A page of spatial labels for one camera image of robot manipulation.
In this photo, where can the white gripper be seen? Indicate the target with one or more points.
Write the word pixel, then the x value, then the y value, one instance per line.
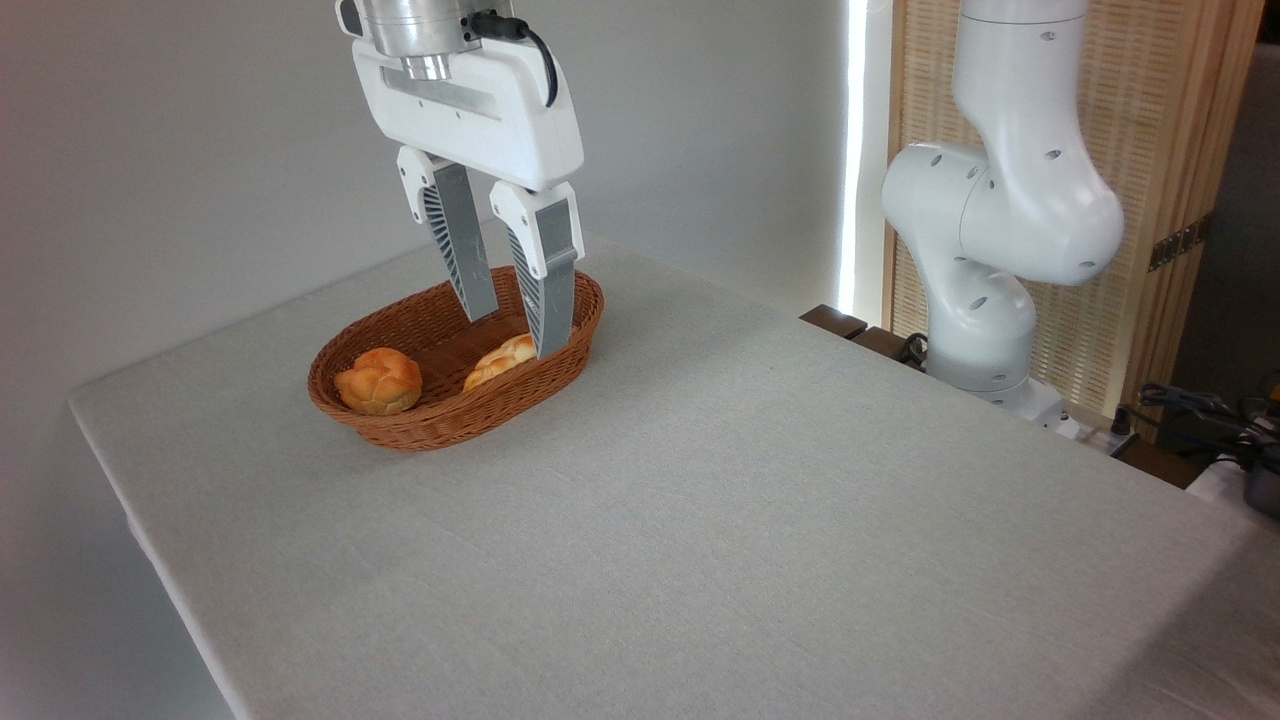
pixel 500 120

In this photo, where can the long braided bread loaf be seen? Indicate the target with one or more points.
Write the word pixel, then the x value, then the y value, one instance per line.
pixel 497 362

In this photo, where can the round golden bread roll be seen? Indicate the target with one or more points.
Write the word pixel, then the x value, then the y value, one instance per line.
pixel 378 382

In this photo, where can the brown wicker basket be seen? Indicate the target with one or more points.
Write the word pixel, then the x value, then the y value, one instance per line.
pixel 440 425

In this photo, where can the grey linen tablecloth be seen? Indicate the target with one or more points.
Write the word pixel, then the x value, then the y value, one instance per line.
pixel 700 520

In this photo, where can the dark wooden bench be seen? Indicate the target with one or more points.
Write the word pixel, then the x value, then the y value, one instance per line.
pixel 835 321

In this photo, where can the black screen hinge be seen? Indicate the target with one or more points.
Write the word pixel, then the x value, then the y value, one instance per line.
pixel 1180 243

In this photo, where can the wooden slatted folding screen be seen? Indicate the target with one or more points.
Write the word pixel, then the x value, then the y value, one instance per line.
pixel 1170 130

